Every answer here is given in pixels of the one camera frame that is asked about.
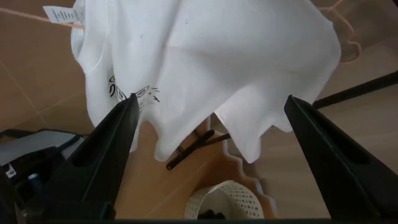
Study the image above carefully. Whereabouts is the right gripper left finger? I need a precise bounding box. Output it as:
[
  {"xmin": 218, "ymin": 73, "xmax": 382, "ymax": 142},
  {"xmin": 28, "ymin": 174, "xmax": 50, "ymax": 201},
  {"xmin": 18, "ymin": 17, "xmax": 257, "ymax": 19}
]
[{"xmin": 40, "ymin": 92, "xmax": 141, "ymax": 219}]

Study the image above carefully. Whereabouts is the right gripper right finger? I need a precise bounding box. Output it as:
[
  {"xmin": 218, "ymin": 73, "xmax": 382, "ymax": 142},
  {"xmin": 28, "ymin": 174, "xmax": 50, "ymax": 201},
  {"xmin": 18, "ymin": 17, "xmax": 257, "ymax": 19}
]
[{"xmin": 283, "ymin": 94, "xmax": 398, "ymax": 219}]

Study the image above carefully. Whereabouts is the white printed T-shirt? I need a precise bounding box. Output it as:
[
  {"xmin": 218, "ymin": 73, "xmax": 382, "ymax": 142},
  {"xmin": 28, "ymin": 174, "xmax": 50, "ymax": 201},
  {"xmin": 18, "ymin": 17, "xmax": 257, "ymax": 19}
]
[{"xmin": 42, "ymin": 0, "xmax": 343, "ymax": 164}]

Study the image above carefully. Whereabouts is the pink clothes hanger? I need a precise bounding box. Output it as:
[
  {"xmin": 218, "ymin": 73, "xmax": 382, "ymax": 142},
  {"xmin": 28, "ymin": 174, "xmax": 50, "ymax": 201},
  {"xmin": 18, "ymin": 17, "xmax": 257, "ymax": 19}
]
[
  {"xmin": 317, "ymin": 0, "xmax": 363, "ymax": 65},
  {"xmin": 0, "ymin": 7, "xmax": 86, "ymax": 30}
]

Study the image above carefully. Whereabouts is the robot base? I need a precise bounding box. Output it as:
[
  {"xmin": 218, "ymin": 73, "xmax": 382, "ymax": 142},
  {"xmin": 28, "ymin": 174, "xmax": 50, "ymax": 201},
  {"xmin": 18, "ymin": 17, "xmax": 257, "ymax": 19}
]
[{"xmin": 0, "ymin": 128, "xmax": 91, "ymax": 220}]

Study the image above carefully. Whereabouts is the black clothes rack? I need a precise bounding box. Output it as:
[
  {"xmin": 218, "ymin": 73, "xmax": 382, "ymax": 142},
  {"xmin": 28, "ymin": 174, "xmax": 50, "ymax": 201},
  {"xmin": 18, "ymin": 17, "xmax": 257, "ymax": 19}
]
[{"xmin": 165, "ymin": 70, "xmax": 398, "ymax": 171}]

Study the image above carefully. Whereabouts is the white laundry basket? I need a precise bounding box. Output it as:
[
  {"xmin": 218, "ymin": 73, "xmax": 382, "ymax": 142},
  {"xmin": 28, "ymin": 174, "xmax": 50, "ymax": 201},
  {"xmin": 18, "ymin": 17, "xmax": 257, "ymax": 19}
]
[{"xmin": 184, "ymin": 180, "xmax": 266, "ymax": 220}]

